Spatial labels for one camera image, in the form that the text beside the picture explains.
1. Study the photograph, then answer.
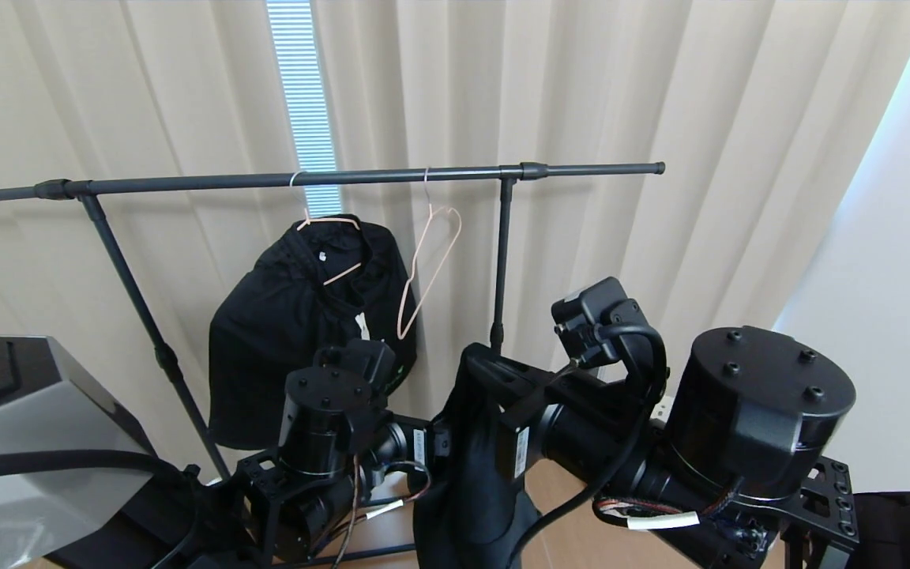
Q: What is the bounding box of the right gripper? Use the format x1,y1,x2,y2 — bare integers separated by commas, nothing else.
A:
494,378,663,492

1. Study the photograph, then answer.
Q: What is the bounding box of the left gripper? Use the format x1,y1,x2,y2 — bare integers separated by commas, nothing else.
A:
372,415,457,480

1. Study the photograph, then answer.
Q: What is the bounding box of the black garment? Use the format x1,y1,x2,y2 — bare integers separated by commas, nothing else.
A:
208,214,419,452
412,342,544,569

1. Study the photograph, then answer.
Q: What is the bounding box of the pink clothes hanger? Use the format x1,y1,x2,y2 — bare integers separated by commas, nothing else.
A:
289,170,363,288
397,167,464,341

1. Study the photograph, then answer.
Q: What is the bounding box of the black clothes rack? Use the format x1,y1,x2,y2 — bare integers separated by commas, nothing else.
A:
0,162,667,569

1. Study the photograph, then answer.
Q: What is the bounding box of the beige curtain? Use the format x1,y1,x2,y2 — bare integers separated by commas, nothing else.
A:
311,0,910,443
0,0,345,483

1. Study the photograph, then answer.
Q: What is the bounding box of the window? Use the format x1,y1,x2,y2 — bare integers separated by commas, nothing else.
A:
265,0,344,219

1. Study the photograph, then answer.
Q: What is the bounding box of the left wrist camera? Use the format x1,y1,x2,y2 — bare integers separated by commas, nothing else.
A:
313,338,400,398

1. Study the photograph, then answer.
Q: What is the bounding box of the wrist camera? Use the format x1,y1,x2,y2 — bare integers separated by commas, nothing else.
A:
313,338,400,398
477,277,655,417

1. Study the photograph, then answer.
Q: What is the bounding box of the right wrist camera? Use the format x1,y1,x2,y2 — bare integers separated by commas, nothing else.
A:
477,277,655,417

